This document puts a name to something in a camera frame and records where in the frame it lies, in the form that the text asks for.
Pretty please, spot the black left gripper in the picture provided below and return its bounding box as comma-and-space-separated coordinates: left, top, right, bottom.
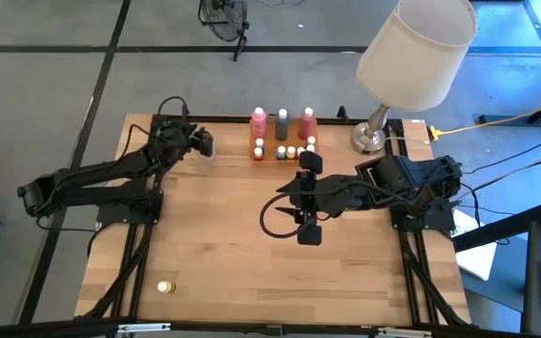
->
150, 116, 216, 164

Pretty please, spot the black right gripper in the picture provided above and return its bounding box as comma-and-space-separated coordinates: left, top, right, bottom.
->
274, 149, 366, 247

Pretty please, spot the large pink paint bottle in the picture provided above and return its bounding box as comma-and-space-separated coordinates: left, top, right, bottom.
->
250, 106, 269, 140

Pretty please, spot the large red paint bottle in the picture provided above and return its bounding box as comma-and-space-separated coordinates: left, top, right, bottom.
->
297, 106, 318, 141

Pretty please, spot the large grey paint bottle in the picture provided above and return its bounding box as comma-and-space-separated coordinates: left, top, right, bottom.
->
274, 108, 290, 142

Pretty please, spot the translucent orange tray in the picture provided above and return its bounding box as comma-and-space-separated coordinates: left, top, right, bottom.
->
250, 119, 321, 166

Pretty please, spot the black floor fan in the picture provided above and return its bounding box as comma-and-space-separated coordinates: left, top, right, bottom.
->
197, 0, 251, 63

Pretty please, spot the white flat panel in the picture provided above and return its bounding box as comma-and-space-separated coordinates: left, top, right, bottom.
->
453, 208, 500, 283

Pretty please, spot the table lamp with cream shade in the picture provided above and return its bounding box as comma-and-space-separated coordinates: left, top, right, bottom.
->
349, 0, 479, 156

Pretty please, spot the black metal bar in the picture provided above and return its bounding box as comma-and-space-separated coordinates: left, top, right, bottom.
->
452, 201, 541, 254

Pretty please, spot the black aluminium table frame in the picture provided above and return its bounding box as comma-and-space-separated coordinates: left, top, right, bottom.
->
75, 103, 473, 338

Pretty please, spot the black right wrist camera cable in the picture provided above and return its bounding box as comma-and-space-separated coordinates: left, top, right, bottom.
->
258, 192, 319, 240

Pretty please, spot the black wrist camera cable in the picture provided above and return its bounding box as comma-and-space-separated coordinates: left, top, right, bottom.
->
156, 95, 192, 124
258, 192, 319, 240

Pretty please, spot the black left wrist camera cable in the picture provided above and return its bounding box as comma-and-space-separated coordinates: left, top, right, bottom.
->
156, 95, 192, 124

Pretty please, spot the yellow extension cable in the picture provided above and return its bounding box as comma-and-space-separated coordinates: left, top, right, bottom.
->
427, 96, 541, 141

